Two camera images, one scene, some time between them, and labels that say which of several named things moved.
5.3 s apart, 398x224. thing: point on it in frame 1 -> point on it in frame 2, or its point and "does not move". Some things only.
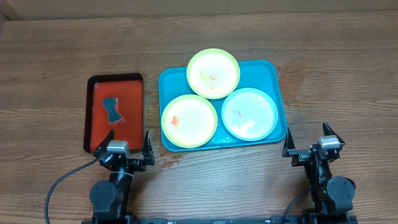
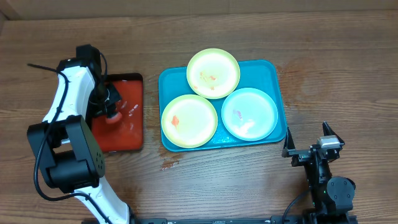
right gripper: [303, 157] does not move
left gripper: [147, 152] -> [107, 111]
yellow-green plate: [189, 121] does not move
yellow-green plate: [213, 73] does not move
